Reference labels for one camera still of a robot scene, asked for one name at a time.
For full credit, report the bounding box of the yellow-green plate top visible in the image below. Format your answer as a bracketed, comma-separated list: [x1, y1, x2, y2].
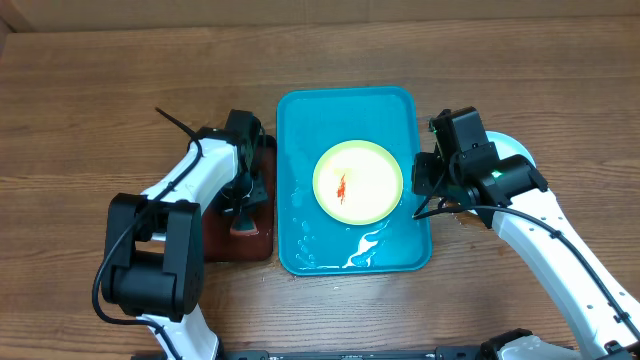
[312, 140, 404, 225]

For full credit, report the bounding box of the light blue plate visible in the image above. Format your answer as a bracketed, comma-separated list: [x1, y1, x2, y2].
[449, 130, 537, 217]

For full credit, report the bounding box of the orange green sponge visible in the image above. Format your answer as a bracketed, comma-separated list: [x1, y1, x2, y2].
[230, 213, 259, 237]

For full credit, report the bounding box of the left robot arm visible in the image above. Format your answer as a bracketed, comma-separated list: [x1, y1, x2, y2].
[91, 110, 277, 359]

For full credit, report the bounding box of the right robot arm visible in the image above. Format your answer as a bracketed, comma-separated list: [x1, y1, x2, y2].
[411, 145, 639, 359]

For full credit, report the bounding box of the teal plastic tray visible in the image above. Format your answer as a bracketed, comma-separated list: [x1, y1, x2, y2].
[276, 86, 432, 276]

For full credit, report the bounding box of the black tray with water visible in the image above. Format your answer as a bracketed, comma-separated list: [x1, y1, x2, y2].
[202, 135, 277, 262]

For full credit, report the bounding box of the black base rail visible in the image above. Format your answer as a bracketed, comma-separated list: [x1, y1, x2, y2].
[213, 345, 484, 360]

